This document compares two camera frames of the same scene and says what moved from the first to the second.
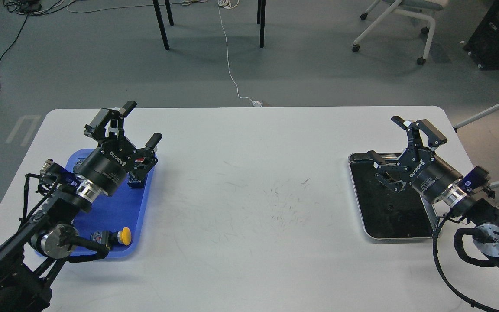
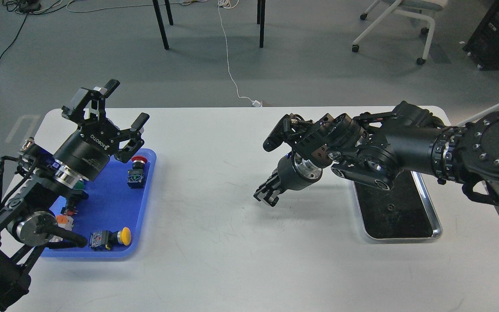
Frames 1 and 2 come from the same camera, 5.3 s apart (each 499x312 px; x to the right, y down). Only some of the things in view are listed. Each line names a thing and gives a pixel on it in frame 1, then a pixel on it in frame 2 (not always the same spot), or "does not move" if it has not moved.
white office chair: [421, 8] does not move
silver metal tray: [387, 214] does not move
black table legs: [261, 6] does not move
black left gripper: [107, 166] → [87, 151]
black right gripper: [429, 176] → [293, 173]
